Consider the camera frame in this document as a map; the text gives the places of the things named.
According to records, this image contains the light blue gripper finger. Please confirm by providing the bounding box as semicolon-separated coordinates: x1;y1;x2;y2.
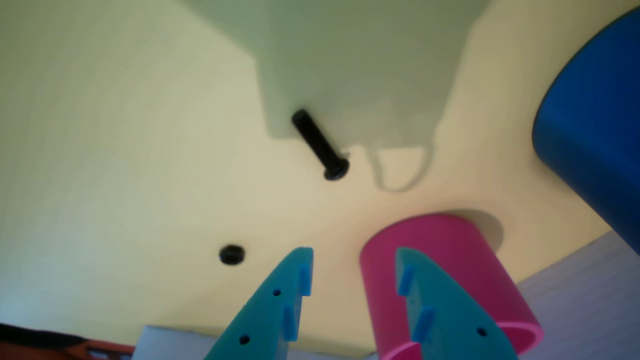
394;246;520;360
202;246;315;360

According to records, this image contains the black bolt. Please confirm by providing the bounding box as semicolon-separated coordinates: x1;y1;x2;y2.
291;109;351;182

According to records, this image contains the silver hex nut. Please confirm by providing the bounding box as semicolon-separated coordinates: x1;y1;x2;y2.
219;244;246;266

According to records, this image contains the pink round cup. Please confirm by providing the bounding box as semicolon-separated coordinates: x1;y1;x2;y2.
359;213;545;360

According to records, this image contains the yellow paper mat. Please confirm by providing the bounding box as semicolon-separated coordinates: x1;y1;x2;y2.
0;0;640;359

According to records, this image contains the black and red object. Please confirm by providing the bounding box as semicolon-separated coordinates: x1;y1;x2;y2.
0;322;137;360

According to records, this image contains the blue round cup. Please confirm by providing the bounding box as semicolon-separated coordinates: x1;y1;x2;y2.
531;7;640;256

